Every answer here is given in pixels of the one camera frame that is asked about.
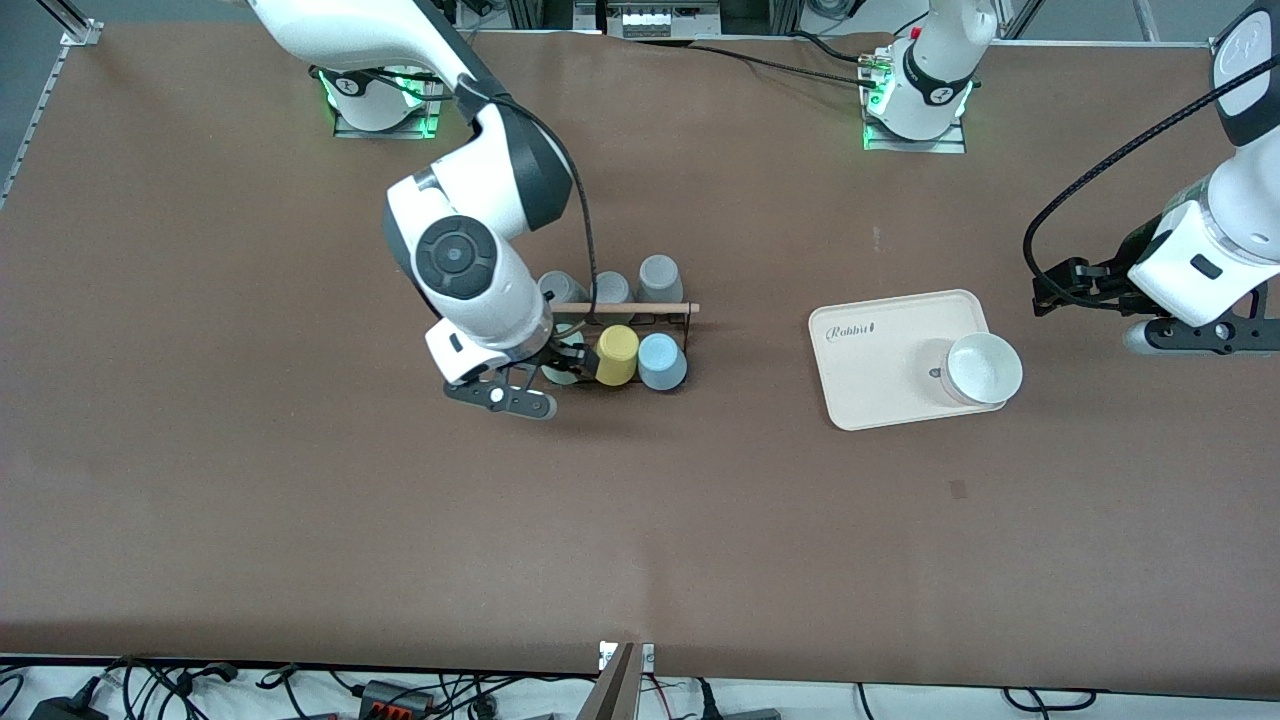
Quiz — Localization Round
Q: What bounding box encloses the long black table cable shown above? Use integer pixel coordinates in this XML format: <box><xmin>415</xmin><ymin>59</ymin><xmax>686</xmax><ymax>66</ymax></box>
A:
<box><xmin>690</xmin><ymin>38</ymin><xmax>886</xmax><ymax>87</ymax></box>

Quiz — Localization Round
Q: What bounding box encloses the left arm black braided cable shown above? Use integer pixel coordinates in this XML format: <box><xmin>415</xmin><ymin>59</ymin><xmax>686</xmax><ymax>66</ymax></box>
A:
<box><xmin>1022</xmin><ymin>82</ymin><xmax>1280</xmax><ymax>301</ymax></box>

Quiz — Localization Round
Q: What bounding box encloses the orange black connector block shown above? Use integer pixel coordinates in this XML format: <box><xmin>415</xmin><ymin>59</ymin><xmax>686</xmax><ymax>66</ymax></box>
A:
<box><xmin>360</xmin><ymin>680</ymin><xmax>438</xmax><ymax>717</ymax></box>

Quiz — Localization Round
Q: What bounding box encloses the light blue cup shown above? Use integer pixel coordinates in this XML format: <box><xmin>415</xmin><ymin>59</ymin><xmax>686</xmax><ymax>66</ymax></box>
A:
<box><xmin>637</xmin><ymin>333</ymin><xmax>690</xmax><ymax>391</ymax></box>

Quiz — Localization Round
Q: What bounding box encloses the left arm aluminium base plate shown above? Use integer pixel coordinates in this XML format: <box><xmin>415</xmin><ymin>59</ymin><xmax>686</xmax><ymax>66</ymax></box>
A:
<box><xmin>862</xmin><ymin>50</ymin><xmax>969</xmax><ymax>155</ymax></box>

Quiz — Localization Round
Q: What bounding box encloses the yellow cup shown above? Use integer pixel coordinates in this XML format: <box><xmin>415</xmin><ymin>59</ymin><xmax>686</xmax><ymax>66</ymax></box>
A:
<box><xmin>590</xmin><ymin>325</ymin><xmax>641</xmax><ymax>386</ymax></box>

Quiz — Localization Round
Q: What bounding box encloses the beige rabbit print tray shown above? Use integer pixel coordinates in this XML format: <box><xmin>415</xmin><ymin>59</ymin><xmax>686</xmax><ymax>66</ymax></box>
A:
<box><xmin>808</xmin><ymin>289</ymin><xmax>1011</xmax><ymax>432</ymax></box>

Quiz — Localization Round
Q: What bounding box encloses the grey beam with white bracket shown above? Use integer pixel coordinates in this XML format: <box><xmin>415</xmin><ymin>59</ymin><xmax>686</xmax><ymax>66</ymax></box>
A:
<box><xmin>578</xmin><ymin>640</ymin><xmax>657</xmax><ymax>720</ymax></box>

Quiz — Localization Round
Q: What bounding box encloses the black looped cable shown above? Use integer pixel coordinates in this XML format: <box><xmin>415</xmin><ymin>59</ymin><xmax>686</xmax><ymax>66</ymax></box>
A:
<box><xmin>1003</xmin><ymin>686</ymin><xmax>1098</xmax><ymax>713</ymax></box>

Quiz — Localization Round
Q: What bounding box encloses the black wire cup rack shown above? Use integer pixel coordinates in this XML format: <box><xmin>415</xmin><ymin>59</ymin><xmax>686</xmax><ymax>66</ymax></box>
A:
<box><xmin>545</xmin><ymin>298</ymin><xmax>701</xmax><ymax>388</ymax></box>

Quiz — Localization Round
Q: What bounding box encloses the grey cup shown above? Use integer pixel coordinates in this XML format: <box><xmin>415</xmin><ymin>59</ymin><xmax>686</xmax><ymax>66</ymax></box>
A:
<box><xmin>638</xmin><ymin>255</ymin><xmax>685</xmax><ymax>323</ymax></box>
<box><xmin>538</xmin><ymin>271</ymin><xmax>588</xmax><ymax>313</ymax></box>
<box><xmin>594</xmin><ymin>271</ymin><xmax>635</xmax><ymax>327</ymax></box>

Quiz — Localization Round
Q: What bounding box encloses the pale green cup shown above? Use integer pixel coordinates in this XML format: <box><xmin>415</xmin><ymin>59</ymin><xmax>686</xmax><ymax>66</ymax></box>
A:
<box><xmin>541</xmin><ymin>343</ymin><xmax>591</xmax><ymax>387</ymax></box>

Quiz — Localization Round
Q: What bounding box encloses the aluminium table edge rail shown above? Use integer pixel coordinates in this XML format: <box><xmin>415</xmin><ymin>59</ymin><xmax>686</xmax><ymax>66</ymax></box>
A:
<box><xmin>0</xmin><ymin>0</ymin><xmax>104</xmax><ymax>209</ymax></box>

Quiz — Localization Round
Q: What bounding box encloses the white bowl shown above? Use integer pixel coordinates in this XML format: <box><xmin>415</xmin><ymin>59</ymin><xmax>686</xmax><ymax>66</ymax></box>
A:
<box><xmin>915</xmin><ymin>332</ymin><xmax>1024</xmax><ymax>408</ymax></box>

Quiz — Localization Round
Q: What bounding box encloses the black power adapter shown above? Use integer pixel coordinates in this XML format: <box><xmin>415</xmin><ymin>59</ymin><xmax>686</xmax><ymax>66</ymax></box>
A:
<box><xmin>28</xmin><ymin>695</ymin><xmax>109</xmax><ymax>720</ymax></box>

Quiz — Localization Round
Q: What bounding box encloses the right arm aluminium base plate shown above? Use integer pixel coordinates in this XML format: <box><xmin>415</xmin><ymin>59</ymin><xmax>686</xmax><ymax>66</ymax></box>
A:
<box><xmin>333</xmin><ymin>68</ymin><xmax>447</xmax><ymax>140</ymax></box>

